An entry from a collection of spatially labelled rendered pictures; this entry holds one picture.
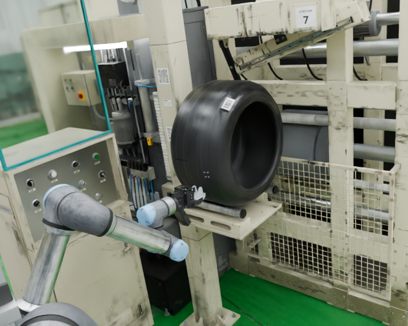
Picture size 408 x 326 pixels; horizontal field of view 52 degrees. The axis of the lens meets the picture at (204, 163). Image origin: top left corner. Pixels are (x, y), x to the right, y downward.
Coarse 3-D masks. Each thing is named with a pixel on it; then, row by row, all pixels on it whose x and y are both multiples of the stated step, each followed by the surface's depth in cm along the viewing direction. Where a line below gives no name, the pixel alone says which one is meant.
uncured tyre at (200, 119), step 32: (192, 96) 183; (224, 96) 174; (256, 96) 183; (192, 128) 175; (224, 128) 169; (256, 128) 218; (192, 160) 176; (224, 160) 172; (256, 160) 218; (224, 192) 178; (256, 192) 194
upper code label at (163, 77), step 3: (159, 69) 198; (162, 69) 197; (165, 69) 196; (159, 72) 199; (162, 72) 198; (165, 72) 197; (159, 75) 200; (162, 75) 199; (165, 75) 197; (168, 75) 196; (159, 78) 201; (162, 78) 199; (165, 78) 198; (168, 78) 197; (159, 81) 201; (162, 81) 200; (165, 81) 199; (168, 81) 197
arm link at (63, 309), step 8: (48, 304) 70; (56, 304) 70; (64, 304) 71; (32, 312) 67; (40, 312) 67; (48, 312) 67; (56, 312) 67; (64, 312) 68; (72, 312) 69; (80, 312) 72; (24, 320) 67; (80, 320) 69; (88, 320) 73
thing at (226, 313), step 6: (228, 312) 259; (234, 312) 258; (192, 318) 258; (222, 318) 253; (228, 318) 254; (234, 318) 253; (180, 324) 254; (186, 324) 253; (192, 324) 253; (216, 324) 249; (228, 324) 249
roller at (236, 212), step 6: (198, 204) 202; (204, 204) 200; (210, 204) 198; (216, 204) 196; (222, 204) 195; (216, 210) 196; (222, 210) 193; (228, 210) 191; (234, 210) 189; (240, 210) 188; (234, 216) 190; (240, 216) 187
